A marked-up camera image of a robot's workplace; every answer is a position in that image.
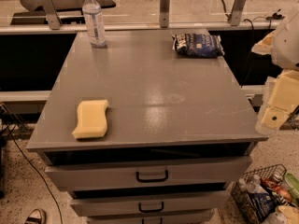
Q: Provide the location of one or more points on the right metal bracket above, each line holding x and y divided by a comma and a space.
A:
236, 12

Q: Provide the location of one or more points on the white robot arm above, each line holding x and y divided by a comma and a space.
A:
285, 44

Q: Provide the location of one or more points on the clear plastic water bottle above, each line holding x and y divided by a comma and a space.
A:
94, 23

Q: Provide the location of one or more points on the wire basket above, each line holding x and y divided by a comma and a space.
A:
285, 212

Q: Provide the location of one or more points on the sneaker shoe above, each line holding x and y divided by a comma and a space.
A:
37, 216

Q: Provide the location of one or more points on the grey drawer cabinet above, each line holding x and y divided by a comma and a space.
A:
165, 113

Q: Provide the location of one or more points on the bottle in basket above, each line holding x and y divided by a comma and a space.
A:
252, 185

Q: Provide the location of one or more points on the middle drawer black handle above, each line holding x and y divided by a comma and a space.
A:
151, 207

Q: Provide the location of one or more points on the middle metal bracket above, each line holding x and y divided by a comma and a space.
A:
164, 13

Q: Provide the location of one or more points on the yellow sponge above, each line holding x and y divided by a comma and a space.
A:
92, 120

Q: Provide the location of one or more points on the top drawer black handle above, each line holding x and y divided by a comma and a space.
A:
142, 177

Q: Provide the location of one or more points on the green can in basket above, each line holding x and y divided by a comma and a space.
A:
291, 184

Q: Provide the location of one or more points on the drawer black handle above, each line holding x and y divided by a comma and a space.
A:
151, 207
142, 177

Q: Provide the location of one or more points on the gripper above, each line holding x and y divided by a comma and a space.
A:
287, 46

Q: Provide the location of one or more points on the blue chip bag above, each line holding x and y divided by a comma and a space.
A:
198, 45

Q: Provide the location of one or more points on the metal bracket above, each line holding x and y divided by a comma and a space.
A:
164, 13
236, 12
51, 14

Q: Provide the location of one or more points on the red snack bag in basket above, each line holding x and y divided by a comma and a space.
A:
276, 188

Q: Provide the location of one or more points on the blue bag in basket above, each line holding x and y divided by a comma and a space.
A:
263, 204

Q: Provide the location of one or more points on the left metal bracket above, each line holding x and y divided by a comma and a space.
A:
51, 14

